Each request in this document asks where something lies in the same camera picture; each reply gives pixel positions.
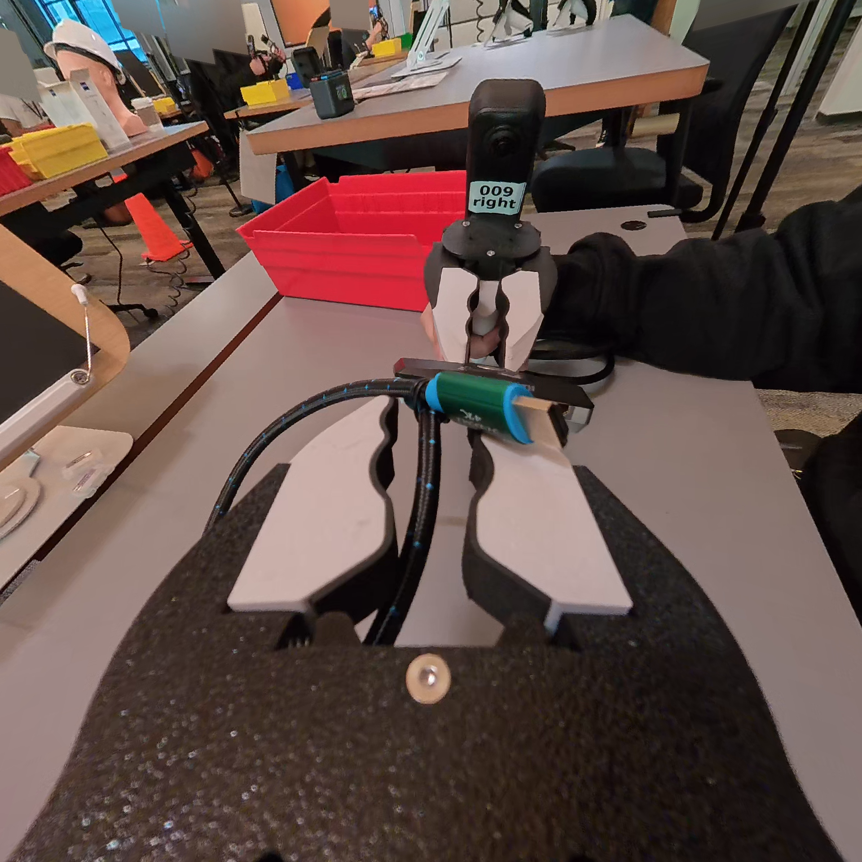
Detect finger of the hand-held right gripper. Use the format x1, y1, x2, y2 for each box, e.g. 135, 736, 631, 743
431, 268, 482, 369
496, 272, 545, 372

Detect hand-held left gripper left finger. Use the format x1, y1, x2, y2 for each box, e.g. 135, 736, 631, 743
227, 396, 405, 624

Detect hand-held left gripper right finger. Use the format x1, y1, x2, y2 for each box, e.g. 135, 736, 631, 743
463, 431, 635, 634

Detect black video switch box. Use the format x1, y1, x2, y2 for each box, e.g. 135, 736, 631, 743
392, 357, 595, 433

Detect black braided cable green plugs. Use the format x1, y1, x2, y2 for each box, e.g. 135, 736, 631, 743
202, 369, 570, 647

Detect smooth black cable green plug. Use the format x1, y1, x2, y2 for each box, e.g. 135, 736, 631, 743
524, 339, 615, 395

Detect person's right forearm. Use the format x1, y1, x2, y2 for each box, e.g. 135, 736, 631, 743
539, 195, 862, 393

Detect person's right hand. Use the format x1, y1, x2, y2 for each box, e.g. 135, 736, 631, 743
420, 303, 507, 365

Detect grey table wooden edge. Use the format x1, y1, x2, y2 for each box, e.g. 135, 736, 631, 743
0, 120, 226, 280
244, 13, 711, 203

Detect papers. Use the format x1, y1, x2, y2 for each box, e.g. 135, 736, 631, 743
350, 66, 451, 102

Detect red plastic bin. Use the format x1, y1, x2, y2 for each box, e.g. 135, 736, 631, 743
236, 172, 472, 314

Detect black office chair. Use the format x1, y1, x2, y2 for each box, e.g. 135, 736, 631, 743
531, 3, 802, 215

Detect black and teal case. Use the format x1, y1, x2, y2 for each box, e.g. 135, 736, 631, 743
309, 67, 356, 121

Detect white flat tray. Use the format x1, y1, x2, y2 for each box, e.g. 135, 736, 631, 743
0, 424, 136, 587

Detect orange screen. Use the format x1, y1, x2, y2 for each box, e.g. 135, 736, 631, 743
273, 0, 332, 48

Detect small clear packet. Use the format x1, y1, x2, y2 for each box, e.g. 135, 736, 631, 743
62, 450, 113, 499

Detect grey panel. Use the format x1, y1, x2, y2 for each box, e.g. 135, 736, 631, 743
239, 131, 282, 203

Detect black tripod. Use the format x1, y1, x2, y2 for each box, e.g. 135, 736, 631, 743
710, 0, 862, 240

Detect person's torso in black clothing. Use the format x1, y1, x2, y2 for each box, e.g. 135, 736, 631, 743
778, 423, 862, 647

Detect round white disc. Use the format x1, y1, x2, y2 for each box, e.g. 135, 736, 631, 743
0, 477, 43, 540

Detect orange traffic cone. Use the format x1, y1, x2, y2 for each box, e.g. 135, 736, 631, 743
124, 193, 194, 262

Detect tall white carton box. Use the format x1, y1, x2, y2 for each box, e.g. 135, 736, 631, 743
69, 74, 131, 151

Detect mannequin head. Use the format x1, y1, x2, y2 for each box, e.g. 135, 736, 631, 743
54, 47, 150, 139

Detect white hard hat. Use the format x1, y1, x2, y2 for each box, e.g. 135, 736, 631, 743
43, 19, 126, 76

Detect small white carton box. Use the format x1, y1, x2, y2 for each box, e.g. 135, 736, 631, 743
39, 81, 85, 129

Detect small red ribbed bin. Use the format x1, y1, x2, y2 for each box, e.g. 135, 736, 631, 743
0, 145, 33, 198

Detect white peg with cord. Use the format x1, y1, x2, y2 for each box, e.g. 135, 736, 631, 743
70, 283, 97, 386

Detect black board with wooden frame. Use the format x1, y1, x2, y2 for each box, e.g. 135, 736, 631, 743
0, 222, 132, 466

